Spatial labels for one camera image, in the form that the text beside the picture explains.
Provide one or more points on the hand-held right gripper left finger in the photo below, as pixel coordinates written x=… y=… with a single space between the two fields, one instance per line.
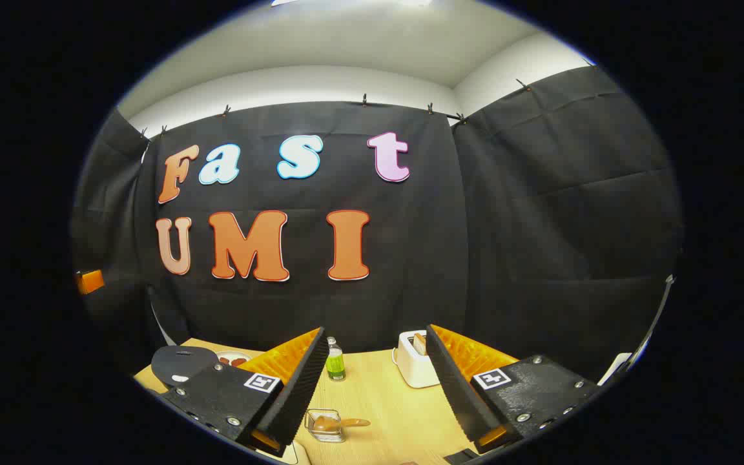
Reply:
x=304 y=387

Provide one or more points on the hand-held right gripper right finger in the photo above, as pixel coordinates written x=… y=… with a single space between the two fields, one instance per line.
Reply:
x=456 y=394

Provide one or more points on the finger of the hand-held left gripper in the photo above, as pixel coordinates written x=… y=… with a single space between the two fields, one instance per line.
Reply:
x=91 y=281

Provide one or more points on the wooden spoon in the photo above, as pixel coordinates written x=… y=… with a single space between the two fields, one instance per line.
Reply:
x=327 y=423

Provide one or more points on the clear chopstick holder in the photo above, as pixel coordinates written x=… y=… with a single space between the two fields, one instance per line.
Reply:
x=333 y=436

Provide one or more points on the black rice cooker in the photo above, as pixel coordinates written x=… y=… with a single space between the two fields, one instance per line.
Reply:
x=181 y=365

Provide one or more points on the green drink bottle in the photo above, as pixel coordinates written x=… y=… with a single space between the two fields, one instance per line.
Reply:
x=335 y=365

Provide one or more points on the white toaster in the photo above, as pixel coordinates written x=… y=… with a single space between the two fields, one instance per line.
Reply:
x=411 y=368

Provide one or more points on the toast bread slice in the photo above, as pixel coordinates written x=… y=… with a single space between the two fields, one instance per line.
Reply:
x=419 y=343

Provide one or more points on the white rounded container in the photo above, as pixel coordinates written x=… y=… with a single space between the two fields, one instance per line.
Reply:
x=285 y=455

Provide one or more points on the white divided plate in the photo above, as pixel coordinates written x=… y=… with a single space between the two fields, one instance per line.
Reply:
x=230 y=355

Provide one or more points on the black backdrop cloth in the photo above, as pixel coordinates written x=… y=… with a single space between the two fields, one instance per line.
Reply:
x=411 y=258

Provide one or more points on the grey metal rod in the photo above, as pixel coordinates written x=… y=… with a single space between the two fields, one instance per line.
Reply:
x=670 y=279

